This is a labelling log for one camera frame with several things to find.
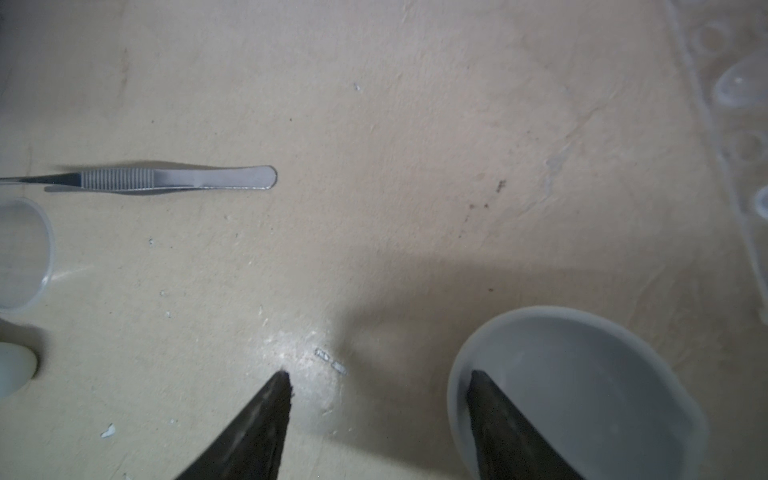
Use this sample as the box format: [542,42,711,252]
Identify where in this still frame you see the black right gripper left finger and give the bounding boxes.
[179,370,293,480]

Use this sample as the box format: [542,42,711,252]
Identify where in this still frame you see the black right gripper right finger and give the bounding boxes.
[466,370,582,480]

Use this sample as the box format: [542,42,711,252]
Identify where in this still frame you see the white ceramic mortar bowl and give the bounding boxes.
[447,306,708,479]

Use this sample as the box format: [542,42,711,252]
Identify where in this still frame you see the white ceramic pestle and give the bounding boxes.
[0,342,38,398]

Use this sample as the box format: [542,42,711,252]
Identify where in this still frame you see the clear glass watch dish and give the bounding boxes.
[1,197,55,312]

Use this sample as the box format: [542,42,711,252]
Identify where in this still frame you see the metal tweezers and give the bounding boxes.
[1,166,278,194]

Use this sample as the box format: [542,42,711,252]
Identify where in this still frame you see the clear dimpled test tube rack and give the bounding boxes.
[665,0,767,300]

